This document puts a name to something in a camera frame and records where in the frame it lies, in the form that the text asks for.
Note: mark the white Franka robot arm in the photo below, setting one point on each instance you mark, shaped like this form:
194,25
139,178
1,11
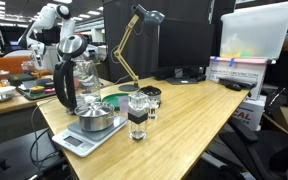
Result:
47,15

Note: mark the black round tin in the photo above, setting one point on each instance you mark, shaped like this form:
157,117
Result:
150,91

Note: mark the small glass shaker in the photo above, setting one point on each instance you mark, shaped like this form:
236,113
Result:
153,110

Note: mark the pink plastic cup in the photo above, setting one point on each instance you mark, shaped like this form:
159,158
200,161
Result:
123,106

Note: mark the green plate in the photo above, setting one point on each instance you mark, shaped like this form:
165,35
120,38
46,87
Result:
110,99

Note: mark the steel pot with lid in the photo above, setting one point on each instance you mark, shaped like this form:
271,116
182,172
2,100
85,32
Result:
94,121

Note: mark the black computer monitor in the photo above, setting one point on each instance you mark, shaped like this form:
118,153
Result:
184,43

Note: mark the white kitchen scale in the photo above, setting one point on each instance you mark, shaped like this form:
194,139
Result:
84,143

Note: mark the black computer mouse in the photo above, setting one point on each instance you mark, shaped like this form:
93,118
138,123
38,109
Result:
233,87

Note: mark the white box with pink lid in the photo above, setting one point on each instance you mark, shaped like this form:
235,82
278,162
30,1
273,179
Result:
234,75

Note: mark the black keyboard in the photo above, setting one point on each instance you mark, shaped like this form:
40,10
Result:
248,84

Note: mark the yellow green sponge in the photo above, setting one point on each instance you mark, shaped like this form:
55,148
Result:
36,89

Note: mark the white cardboard box red print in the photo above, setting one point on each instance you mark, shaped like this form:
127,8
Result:
250,115

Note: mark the black tray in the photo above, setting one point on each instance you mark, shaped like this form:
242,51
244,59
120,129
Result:
27,95

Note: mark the black office chair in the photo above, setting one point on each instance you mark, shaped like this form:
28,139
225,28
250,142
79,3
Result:
250,150

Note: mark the dark green book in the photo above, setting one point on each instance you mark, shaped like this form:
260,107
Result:
19,79

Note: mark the clear plastic storage bin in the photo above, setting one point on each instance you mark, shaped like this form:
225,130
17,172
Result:
257,33

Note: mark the small glass jar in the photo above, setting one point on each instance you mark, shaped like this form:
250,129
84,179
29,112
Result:
2,77

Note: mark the orange sofa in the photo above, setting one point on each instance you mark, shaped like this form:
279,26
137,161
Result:
4,65

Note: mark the white bowl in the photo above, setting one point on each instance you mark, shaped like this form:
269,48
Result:
0,90

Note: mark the background computer monitor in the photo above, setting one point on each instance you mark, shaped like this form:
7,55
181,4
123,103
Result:
7,36

